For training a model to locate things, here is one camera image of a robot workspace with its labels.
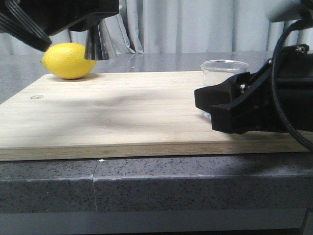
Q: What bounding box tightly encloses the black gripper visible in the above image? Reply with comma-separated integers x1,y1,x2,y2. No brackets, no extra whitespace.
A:
16,0,119,36
194,44,313,134

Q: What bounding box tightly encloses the clear glass measuring beaker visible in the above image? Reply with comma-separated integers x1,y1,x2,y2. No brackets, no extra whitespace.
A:
200,59,249,119

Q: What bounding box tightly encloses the steel jigger shaker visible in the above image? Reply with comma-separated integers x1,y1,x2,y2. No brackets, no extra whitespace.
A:
85,21,111,60

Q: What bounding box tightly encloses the yellow lemon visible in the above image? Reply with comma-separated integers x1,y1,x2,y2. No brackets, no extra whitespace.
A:
41,43,96,79

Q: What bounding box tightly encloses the grey curtain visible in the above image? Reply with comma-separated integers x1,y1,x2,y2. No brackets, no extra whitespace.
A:
0,0,313,56

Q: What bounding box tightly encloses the light wooden cutting board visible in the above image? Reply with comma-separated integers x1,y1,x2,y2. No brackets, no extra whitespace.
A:
0,71,304,161

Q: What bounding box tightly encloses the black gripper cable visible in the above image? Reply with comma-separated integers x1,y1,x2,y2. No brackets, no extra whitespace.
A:
0,0,52,52
270,19,313,150

